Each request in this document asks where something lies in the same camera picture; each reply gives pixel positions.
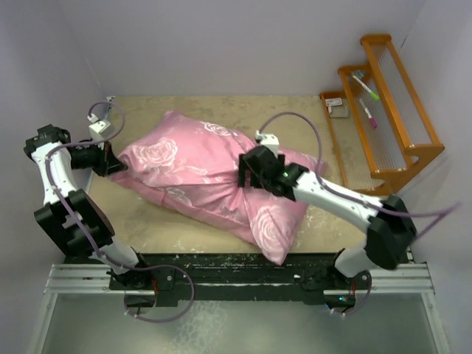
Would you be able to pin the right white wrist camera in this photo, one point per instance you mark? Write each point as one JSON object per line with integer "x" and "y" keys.
{"x": 268, "y": 140}

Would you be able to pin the aluminium frame rail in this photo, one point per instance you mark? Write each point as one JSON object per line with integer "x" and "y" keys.
{"x": 93, "y": 279}

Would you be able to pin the magenta-capped white marker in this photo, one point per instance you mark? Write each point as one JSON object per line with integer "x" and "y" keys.
{"x": 370, "y": 117}

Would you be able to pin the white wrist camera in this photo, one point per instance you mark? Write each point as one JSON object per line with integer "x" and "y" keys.
{"x": 268, "y": 140}
{"x": 99, "y": 129}

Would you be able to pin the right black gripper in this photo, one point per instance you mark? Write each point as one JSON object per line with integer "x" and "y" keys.
{"x": 243, "y": 169}

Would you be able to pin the orange wooden stepped rack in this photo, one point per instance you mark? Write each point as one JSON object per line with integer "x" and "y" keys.
{"x": 384, "y": 160}

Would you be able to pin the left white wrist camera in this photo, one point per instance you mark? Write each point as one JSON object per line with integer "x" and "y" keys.
{"x": 99, "y": 129}

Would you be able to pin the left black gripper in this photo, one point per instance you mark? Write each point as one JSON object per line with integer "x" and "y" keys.
{"x": 108, "y": 163}

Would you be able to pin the green-capped white marker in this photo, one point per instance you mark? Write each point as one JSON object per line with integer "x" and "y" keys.
{"x": 373, "y": 95}

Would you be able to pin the white red label card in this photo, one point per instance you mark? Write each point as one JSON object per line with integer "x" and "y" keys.
{"x": 333, "y": 102}

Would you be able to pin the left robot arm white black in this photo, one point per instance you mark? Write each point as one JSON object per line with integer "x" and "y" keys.
{"x": 75, "y": 224}

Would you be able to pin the pink rose-patterned pillowcase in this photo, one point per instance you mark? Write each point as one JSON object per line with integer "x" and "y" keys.
{"x": 191, "y": 167}

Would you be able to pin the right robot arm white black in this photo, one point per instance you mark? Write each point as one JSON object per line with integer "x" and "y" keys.
{"x": 388, "y": 229}

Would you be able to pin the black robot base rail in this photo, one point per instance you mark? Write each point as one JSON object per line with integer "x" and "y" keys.
{"x": 306, "y": 278}

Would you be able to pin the grey flat tray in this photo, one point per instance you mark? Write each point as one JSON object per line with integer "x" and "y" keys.
{"x": 338, "y": 112}

